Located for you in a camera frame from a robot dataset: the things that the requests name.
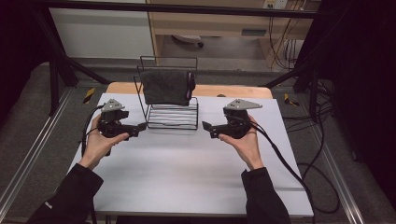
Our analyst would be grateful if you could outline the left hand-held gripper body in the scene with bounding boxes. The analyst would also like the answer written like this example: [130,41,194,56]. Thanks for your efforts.
[97,98,130,139]

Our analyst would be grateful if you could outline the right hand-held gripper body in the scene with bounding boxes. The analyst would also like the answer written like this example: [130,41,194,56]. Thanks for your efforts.
[222,98,263,140]

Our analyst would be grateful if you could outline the black wire rack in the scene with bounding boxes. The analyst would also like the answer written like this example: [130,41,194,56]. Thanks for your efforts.
[133,55,200,131]

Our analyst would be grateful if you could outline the dark grey towel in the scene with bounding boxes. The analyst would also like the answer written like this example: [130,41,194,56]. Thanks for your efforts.
[139,69,197,106]

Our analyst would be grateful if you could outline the person's right hand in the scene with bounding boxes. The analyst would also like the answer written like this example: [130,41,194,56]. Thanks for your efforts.
[219,115,265,171]

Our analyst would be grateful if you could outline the person's left hand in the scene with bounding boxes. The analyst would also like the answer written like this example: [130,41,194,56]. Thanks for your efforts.
[78,114,130,171]

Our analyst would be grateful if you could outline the yellow black floor tape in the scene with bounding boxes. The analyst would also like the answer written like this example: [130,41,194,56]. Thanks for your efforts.
[283,92,300,107]
[82,87,96,105]

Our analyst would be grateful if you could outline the white cabinet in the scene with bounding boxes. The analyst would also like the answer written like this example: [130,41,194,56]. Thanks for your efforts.
[49,7,156,60]

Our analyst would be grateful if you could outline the light wooden desk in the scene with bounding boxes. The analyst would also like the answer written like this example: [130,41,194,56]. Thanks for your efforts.
[146,0,321,68]

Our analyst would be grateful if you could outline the white power strip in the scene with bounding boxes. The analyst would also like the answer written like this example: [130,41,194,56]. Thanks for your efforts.
[262,0,289,9]

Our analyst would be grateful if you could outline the left hand-held gripper cable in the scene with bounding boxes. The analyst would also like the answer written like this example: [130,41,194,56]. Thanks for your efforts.
[80,105,106,157]

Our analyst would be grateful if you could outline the hand-held gripper cable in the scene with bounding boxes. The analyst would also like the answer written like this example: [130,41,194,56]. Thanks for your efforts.
[80,105,106,157]
[247,120,316,224]

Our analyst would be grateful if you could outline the right hand-held gripper cable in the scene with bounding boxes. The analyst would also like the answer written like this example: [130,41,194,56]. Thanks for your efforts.
[247,120,316,224]

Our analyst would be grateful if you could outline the black metal frame leg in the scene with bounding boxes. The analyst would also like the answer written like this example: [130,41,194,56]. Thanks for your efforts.
[31,8,111,117]
[262,60,323,124]

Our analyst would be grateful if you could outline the aluminium floor rail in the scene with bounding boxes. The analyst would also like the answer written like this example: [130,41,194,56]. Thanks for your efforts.
[0,88,74,213]
[311,124,366,224]

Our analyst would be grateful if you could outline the black floor cables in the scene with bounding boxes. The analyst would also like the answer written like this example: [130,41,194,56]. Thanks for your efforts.
[281,78,343,216]

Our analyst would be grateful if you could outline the hanging black cables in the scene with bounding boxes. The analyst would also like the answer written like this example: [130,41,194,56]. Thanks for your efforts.
[268,17,303,71]

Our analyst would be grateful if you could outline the black metal frame bar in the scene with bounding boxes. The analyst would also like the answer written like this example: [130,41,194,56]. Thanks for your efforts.
[40,0,318,19]

